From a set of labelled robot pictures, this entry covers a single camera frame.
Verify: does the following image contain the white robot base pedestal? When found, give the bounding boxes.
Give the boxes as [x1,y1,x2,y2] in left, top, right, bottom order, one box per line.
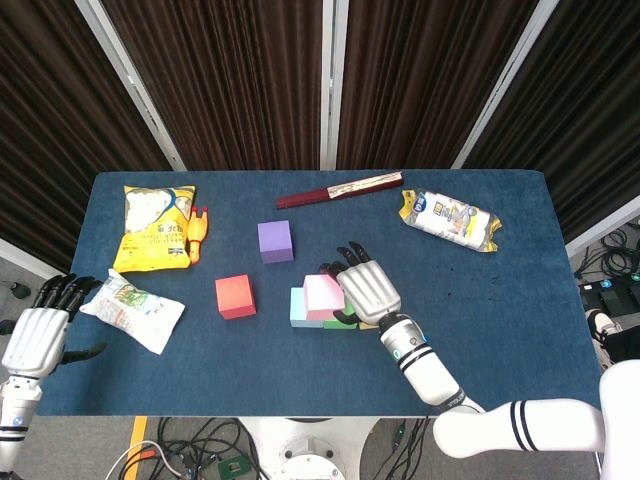
[238,417,379,480]

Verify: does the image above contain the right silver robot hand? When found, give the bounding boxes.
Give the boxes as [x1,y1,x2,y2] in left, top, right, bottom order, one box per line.
[319,241,404,326]

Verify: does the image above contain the person's white shoe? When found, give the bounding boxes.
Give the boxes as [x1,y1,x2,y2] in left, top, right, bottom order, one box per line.
[587,308,624,374]

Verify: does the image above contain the brown curtain panel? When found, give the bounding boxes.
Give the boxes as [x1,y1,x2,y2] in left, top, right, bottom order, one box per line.
[462,0,640,244]
[335,0,541,171]
[101,0,332,172]
[0,0,174,274]

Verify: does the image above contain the black power unit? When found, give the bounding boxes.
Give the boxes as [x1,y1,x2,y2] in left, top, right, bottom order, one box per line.
[578,279,640,316]

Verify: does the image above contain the green circuit board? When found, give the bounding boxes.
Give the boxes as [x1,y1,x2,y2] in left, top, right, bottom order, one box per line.
[217,454,250,479]

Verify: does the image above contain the red foam cube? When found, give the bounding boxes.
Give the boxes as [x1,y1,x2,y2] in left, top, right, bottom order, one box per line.
[214,273,258,320]

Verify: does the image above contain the yellow snack bag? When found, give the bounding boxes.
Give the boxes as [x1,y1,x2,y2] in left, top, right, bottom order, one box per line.
[113,184,197,274]

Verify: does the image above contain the yellow rubber chicken toy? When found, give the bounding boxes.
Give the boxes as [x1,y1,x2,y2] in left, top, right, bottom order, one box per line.
[185,204,211,265]

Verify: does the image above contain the white snack bag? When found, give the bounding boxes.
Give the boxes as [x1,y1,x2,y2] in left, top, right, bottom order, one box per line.
[78,268,186,356]

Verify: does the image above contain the clear pack of white rolls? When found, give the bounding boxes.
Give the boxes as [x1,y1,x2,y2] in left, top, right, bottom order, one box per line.
[398,187,503,254]

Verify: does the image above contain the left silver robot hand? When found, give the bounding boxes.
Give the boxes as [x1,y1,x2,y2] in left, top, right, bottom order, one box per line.
[2,273,108,379]

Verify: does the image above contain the blue felt table cover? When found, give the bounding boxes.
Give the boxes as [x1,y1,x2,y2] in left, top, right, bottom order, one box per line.
[34,169,612,419]

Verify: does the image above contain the black cables with green plug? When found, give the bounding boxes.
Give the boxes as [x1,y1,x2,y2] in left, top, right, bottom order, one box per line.
[369,417,431,480]

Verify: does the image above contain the purple foam cube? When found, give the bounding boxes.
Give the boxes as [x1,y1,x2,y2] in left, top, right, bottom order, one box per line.
[256,219,295,265]

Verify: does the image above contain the white partition post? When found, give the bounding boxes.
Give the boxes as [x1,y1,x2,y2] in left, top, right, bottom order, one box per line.
[451,0,560,170]
[74,0,187,172]
[566,193,640,257]
[0,237,69,287]
[319,0,350,171]

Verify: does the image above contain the dark red folded fan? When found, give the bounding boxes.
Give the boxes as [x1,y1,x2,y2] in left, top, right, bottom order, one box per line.
[275,170,405,211]

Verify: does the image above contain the black trouser leg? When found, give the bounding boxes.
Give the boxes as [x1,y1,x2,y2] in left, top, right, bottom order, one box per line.
[602,329,640,374]

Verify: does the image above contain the black floor cable tangle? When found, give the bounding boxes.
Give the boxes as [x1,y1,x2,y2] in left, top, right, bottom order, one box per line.
[149,417,266,480]
[574,227,640,284]

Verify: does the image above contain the white floor cable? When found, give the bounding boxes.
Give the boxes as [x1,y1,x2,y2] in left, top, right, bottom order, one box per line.
[104,439,189,480]

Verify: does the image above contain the pink foam cube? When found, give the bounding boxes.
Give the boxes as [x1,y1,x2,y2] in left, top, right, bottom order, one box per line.
[302,273,346,322]

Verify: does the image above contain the green foam cube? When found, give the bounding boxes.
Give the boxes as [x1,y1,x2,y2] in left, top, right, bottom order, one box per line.
[322,299,361,331]

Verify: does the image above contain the light blue foam cube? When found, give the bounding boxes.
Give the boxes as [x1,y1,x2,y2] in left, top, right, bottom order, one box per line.
[289,286,326,329]

